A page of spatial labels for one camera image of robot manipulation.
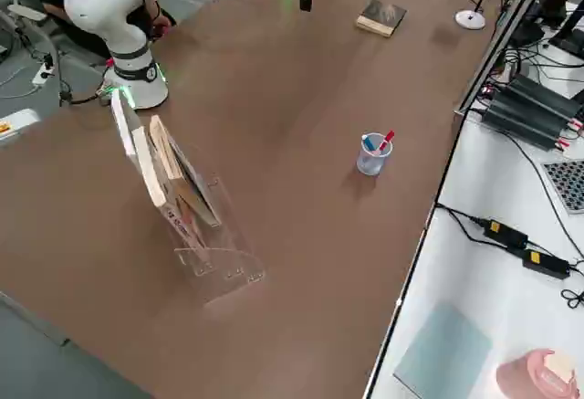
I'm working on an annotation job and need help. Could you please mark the clear plastic pen cup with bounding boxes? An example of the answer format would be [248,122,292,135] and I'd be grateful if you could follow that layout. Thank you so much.
[356,131,394,177]

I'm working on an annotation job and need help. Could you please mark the perforated metal plate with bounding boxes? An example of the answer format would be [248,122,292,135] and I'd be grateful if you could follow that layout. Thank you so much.
[540,159,584,215]

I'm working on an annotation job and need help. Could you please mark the dark book with hand picture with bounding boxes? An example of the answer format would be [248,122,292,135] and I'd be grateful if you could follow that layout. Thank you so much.
[355,0,408,38]

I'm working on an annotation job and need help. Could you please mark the black power adapter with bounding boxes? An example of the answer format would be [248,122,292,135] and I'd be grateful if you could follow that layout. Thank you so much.
[482,218,530,250]
[521,247,572,281]

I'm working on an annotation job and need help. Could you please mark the base black cables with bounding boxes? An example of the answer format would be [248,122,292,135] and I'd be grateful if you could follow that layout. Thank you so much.
[57,58,115,107]

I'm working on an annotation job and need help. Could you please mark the black finned power supply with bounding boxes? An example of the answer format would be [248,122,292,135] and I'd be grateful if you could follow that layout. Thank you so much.
[505,73,584,121]
[480,95,574,152]

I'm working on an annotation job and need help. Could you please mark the black adapter cable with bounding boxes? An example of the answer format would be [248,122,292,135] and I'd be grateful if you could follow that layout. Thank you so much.
[435,204,489,244]

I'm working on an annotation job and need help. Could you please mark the tan paperback book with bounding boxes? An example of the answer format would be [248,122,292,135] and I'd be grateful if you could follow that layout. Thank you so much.
[149,114,202,240]

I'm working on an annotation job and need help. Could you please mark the red-capped marker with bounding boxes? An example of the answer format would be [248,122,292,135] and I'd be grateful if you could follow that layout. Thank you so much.
[376,130,397,156]

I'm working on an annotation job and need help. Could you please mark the pink jaw model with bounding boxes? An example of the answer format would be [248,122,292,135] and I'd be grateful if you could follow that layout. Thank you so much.
[495,347,579,399]

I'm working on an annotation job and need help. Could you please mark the white power strip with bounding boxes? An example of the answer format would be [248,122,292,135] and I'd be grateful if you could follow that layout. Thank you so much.
[30,61,57,88]

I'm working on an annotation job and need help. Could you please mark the aluminium frame post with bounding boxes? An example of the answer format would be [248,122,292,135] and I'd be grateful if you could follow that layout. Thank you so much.
[453,0,565,118]

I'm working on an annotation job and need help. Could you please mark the white box yellow label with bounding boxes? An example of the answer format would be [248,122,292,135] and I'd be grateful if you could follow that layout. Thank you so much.
[0,107,44,147]

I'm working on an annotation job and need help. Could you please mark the pale teal glass sheet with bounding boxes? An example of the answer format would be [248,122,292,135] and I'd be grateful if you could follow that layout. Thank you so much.
[392,302,495,399]

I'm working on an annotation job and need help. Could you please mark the black monitor stand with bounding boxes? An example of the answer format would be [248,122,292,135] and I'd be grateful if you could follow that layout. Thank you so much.
[548,0,584,60]

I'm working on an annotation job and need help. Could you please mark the clear acrylic storage rack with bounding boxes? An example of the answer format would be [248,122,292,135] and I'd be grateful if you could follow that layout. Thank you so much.
[136,141,267,307]

